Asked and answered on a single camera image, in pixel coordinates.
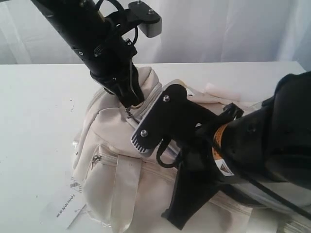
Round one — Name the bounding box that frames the cream fabric duffel bag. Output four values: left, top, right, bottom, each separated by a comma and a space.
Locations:
71, 67, 311, 233

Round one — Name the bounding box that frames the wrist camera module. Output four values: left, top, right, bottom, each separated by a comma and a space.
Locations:
131, 84, 216, 156
104, 1, 163, 38

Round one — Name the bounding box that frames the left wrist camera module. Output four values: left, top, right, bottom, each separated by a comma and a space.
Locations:
104, 1, 163, 38

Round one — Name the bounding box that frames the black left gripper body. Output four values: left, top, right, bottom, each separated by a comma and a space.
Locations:
90, 37, 137, 95

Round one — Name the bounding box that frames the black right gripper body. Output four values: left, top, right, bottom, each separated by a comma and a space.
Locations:
161, 136, 233, 230

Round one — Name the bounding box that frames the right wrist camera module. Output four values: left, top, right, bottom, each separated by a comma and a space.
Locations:
131, 84, 216, 156

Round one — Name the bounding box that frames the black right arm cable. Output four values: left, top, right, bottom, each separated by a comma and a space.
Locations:
247, 177, 311, 219

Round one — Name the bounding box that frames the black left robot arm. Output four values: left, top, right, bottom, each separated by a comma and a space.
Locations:
32, 0, 144, 108

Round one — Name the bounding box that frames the white backdrop curtain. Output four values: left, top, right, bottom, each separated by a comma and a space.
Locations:
0, 0, 311, 70

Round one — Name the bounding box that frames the white paper tag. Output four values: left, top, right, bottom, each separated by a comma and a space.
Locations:
41, 177, 86, 229

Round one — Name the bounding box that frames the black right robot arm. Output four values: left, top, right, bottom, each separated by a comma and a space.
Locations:
162, 72, 311, 229

